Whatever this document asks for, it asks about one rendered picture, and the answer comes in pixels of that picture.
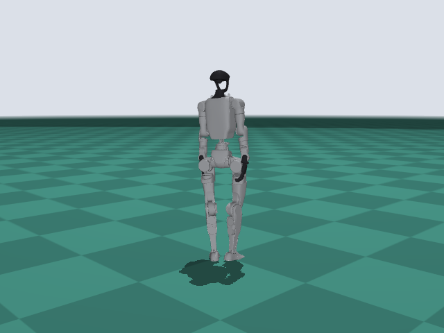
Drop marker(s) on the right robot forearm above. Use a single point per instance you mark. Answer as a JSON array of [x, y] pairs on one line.
[[243, 144]]

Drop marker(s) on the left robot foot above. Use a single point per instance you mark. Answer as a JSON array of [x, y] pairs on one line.
[[214, 256]]

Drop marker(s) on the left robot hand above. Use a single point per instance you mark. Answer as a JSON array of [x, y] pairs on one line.
[[200, 158]]

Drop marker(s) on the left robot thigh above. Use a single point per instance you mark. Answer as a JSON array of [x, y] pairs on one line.
[[208, 179]]

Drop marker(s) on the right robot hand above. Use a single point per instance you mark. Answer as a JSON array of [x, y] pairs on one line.
[[243, 169]]

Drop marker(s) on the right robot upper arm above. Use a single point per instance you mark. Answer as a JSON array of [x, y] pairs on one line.
[[238, 105]]

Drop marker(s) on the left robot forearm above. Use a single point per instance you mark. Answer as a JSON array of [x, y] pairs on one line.
[[202, 146]]

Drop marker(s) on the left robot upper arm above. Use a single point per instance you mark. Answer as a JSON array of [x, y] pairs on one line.
[[202, 119]]

